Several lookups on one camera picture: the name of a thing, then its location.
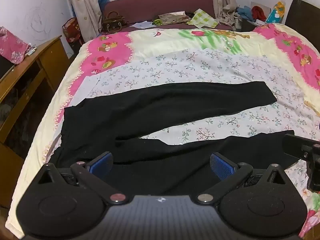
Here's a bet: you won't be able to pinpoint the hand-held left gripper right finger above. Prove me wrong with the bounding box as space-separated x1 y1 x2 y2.
197 152 292 204

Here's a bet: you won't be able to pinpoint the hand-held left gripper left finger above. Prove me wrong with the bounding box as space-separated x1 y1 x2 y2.
35 152 128 204

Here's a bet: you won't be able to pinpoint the green checked cloth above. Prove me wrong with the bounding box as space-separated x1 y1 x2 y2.
186 9 219 28

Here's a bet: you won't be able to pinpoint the white paper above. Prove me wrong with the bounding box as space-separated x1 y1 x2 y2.
130 20 154 29

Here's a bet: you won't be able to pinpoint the red bag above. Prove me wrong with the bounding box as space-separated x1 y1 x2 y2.
62 17 84 43

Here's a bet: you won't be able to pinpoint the beige flat bag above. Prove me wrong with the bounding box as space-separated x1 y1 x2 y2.
158 11 192 25

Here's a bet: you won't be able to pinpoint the dark wooden board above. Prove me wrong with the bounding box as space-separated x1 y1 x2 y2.
285 0 320 39

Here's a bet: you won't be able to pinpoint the pink yellow cartoon quilt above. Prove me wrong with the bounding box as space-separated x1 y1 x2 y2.
5 23 320 240

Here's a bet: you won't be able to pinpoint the black television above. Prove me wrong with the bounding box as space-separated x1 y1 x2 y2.
0 55 15 80

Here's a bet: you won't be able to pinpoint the black pants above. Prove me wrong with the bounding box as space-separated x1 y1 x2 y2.
50 81 295 196

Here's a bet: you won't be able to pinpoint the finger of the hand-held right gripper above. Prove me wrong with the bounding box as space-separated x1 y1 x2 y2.
285 134 320 160

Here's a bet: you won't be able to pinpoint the white floral bed sheet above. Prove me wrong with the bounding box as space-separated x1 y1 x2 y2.
67 48 320 193

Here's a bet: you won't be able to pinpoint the brown handbag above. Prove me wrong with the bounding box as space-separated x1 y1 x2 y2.
101 11 129 33

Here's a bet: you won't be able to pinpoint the red cloth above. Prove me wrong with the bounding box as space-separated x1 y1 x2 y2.
251 6 267 22

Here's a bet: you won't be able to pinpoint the pink floral cloth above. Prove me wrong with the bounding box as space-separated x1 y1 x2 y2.
0 26 32 64

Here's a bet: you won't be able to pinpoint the blue cloth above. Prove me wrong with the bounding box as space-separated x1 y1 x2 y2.
236 5 255 21

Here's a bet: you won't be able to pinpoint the colourful tissue packet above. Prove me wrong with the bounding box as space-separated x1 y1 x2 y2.
265 1 286 24

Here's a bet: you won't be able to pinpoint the beige clothing pile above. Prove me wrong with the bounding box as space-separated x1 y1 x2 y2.
216 4 240 27

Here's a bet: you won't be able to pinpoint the wooden cabinet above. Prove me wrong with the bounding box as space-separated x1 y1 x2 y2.
0 35 70 213

